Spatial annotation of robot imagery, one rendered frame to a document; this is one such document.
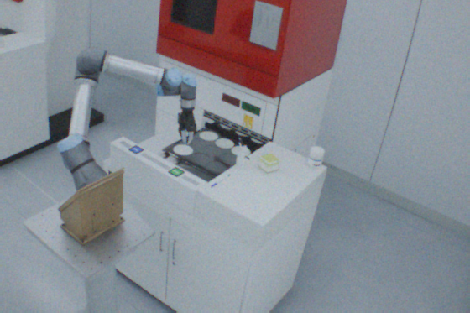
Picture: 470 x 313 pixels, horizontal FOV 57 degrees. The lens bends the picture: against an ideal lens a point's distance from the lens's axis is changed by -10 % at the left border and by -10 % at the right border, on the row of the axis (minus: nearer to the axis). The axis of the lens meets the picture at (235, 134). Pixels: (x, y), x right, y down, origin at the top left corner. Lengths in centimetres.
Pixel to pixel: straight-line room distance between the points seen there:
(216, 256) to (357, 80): 214
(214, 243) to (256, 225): 29
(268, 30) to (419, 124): 184
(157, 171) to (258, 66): 71
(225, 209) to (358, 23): 217
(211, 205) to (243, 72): 74
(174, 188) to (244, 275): 51
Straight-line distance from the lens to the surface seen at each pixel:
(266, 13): 228
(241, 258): 210
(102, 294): 231
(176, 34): 265
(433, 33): 358
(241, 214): 197
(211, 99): 266
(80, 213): 188
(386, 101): 380
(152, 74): 208
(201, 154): 244
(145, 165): 223
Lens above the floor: 218
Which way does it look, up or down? 29 degrees down
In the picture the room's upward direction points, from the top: 9 degrees clockwise
